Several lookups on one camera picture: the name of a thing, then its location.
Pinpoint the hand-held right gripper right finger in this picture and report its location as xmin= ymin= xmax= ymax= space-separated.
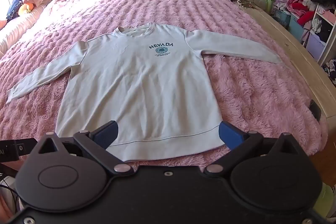
xmin=203 ymin=120 xmax=306 ymax=177

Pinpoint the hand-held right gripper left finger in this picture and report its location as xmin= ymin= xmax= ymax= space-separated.
xmin=30 ymin=120 xmax=134 ymax=177

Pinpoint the pale printed sweatshirt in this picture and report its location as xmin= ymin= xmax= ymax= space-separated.
xmin=6 ymin=22 xmax=282 ymax=163

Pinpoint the pale pink window cushion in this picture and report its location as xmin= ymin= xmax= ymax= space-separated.
xmin=0 ymin=5 xmax=50 ymax=56

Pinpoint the teal storage bin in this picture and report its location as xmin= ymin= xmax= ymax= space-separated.
xmin=273 ymin=7 xmax=290 ymax=28

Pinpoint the green storage bin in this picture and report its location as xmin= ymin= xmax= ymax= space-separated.
xmin=260 ymin=0 xmax=276 ymax=14

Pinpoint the orange plush toy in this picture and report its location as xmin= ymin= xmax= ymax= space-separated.
xmin=18 ymin=3 xmax=34 ymax=15

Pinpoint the navy patterned pillow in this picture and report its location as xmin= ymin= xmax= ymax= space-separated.
xmin=6 ymin=0 xmax=25 ymax=21

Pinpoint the pink fluffy blanket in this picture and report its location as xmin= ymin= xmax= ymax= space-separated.
xmin=0 ymin=0 xmax=322 ymax=180

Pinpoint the black cable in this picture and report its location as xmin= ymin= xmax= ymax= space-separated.
xmin=0 ymin=172 xmax=20 ymax=214

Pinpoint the beige bed frame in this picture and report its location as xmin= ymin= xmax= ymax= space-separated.
xmin=241 ymin=5 xmax=336 ymax=119

